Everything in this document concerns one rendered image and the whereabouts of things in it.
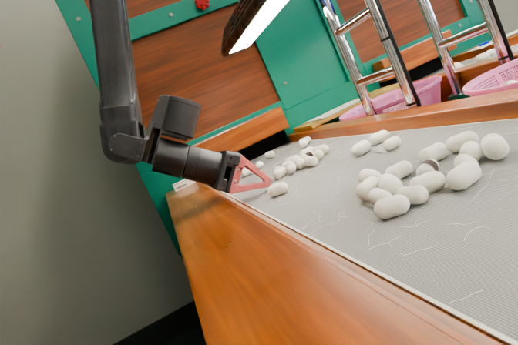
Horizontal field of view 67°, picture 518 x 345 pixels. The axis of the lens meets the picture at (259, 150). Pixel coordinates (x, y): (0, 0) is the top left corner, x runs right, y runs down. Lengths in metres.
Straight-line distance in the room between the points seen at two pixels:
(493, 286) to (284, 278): 0.12
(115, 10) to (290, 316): 0.58
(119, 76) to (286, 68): 0.72
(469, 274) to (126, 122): 0.52
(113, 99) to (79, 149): 1.42
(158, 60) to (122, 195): 0.99
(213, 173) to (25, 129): 1.58
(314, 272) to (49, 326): 2.05
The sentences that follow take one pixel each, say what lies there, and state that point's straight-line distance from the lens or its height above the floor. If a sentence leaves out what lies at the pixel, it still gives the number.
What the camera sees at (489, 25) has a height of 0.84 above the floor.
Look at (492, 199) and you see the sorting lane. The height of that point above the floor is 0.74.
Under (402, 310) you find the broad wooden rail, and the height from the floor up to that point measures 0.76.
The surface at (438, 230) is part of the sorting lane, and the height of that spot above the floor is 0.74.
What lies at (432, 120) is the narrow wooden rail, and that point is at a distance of 0.66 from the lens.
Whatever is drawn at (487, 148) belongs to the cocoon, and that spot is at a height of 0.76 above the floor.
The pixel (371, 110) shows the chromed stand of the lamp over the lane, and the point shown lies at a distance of 0.91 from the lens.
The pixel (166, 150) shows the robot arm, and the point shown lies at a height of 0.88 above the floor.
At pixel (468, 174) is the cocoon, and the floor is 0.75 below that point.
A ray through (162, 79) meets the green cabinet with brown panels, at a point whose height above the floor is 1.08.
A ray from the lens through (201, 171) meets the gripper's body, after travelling 0.64.
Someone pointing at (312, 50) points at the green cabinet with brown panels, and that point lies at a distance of 1.34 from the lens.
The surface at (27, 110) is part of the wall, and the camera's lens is 2.14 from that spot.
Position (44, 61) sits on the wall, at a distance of 2.16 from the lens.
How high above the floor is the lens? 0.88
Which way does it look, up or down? 6 degrees down
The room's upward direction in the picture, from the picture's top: 24 degrees counter-clockwise
